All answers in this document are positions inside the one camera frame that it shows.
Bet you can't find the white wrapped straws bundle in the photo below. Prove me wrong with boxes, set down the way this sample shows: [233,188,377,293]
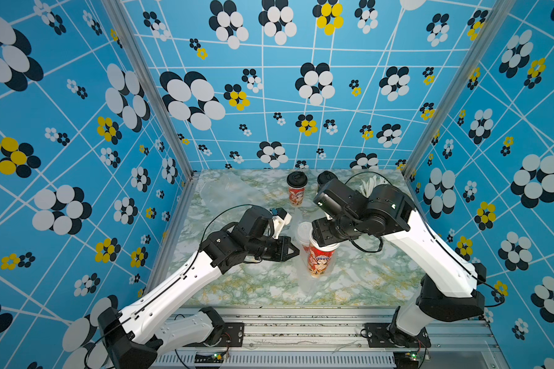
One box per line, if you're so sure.
[361,176,380,197]

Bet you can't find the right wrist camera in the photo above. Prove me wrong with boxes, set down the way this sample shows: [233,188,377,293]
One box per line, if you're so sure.
[313,178,368,219]

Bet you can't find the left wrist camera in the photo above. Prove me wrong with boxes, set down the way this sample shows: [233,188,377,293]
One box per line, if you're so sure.
[270,208,292,239]

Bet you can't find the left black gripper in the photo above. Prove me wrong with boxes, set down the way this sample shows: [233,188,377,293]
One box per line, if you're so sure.
[248,234,303,260]

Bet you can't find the aluminium corner post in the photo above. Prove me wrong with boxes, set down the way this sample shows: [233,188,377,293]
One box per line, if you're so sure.
[403,0,516,181]
[102,0,197,182]

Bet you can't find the red cup white lid front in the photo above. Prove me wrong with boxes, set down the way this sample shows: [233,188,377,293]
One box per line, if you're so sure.
[295,221,312,253]

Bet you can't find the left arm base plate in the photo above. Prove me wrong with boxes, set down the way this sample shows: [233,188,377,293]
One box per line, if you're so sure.
[187,322,245,347]

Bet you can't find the right aluminium corner post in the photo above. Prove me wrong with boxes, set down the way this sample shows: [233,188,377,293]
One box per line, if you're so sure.
[403,0,516,181]

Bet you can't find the red cup white lid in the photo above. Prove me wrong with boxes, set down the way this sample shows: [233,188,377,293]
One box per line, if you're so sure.
[295,221,312,253]
[307,234,339,277]

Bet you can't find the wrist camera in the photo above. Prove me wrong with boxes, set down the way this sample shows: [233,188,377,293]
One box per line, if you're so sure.
[313,178,368,219]
[270,208,292,239]

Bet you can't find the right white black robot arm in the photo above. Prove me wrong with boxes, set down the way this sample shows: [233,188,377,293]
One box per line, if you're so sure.
[312,179,486,347]

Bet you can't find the left aluminium corner post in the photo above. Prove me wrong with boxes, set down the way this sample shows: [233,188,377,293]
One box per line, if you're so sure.
[102,0,197,182]

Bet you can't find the aluminium rail frame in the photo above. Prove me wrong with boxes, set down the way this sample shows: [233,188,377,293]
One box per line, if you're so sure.
[149,307,507,368]

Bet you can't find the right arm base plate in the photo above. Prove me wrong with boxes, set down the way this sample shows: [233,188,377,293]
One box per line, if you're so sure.
[359,323,431,349]

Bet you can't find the red cup black lid left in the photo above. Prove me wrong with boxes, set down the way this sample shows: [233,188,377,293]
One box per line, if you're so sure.
[286,171,308,207]

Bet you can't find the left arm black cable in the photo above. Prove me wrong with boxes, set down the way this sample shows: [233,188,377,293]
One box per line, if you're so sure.
[82,204,255,369]

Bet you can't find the red cup black lid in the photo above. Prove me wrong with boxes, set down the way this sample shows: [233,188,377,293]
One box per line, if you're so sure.
[286,171,308,207]
[317,171,338,188]

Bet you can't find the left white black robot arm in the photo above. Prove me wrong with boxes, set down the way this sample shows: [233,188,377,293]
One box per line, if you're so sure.
[84,204,299,368]

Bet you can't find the red cup black lid right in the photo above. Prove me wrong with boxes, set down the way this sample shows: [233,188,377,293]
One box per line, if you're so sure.
[317,171,338,188]

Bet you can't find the clear plastic carrier bag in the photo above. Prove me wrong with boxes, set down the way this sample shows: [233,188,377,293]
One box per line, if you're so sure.
[289,209,335,295]

